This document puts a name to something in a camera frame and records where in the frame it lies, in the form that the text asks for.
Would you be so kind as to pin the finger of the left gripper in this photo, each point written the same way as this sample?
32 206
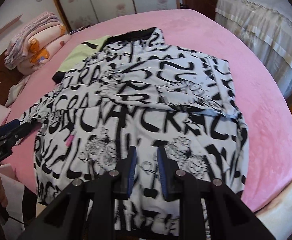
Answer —
7 128

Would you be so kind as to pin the pink bed sheet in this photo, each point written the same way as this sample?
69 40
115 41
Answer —
257 95

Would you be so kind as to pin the folded pink bear quilt stack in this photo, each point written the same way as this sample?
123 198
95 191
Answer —
36 44

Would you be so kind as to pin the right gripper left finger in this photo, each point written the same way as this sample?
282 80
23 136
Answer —
86 209

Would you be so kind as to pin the green black folded garment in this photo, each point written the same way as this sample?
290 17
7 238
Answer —
78 55

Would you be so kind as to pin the lace covered furniture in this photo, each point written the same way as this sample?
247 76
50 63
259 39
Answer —
265 27

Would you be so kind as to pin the white black graffiti print jacket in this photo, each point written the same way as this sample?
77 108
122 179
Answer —
139 91

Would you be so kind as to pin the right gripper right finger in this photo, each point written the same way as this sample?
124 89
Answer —
204 203

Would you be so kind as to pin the small white cloth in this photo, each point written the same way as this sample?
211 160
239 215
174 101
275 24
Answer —
15 90

